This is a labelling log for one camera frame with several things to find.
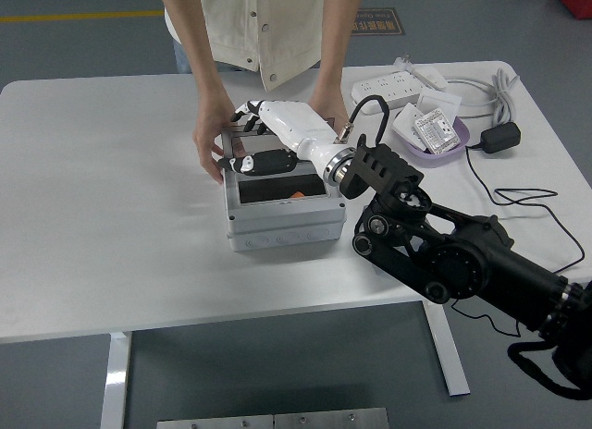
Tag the orange cylindrical battery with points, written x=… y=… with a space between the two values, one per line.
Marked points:
x=298 y=195

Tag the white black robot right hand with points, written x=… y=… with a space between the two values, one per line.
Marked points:
x=296 y=124

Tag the black power adapter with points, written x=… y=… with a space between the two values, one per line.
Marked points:
x=500 y=137

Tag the white power strip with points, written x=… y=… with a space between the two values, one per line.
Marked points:
x=398 y=91

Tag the grey plastic box cover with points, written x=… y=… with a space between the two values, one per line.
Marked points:
x=282 y=210

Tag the packaged white socket panel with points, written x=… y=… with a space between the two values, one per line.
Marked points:
x=437 y=131

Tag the person's left forearm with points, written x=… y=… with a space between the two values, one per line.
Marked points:
x=335 y=40

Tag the white tilted switch panel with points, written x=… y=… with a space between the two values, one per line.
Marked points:
x=404 y=121

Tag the smoky transparent box lid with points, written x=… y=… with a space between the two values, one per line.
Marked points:
x=240 y=143

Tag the person's right forearm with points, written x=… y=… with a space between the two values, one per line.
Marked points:
x=199 y=45

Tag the person's left hand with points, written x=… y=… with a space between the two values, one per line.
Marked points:
x=330 y=109

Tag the white table leg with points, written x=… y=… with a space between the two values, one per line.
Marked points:
x=451 y=359
x=115 y=378

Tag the white square switch panel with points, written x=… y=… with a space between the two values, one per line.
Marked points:
x=439 y=100

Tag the grey plastic box base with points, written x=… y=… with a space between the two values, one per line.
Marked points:
x=282 y=240

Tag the red object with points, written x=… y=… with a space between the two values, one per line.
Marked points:
x=573 y=1

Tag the grey metal plate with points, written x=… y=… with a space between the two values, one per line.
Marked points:
x=215 y=422
x=330 y=420

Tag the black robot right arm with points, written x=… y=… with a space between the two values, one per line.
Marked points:
x=462 y=262

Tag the white wall plug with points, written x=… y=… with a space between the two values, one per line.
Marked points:
x=403 y=62

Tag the person's right hand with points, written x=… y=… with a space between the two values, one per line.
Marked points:
x=208 y=133

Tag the purple plastic tray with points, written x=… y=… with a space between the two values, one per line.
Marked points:
x=444 y=159

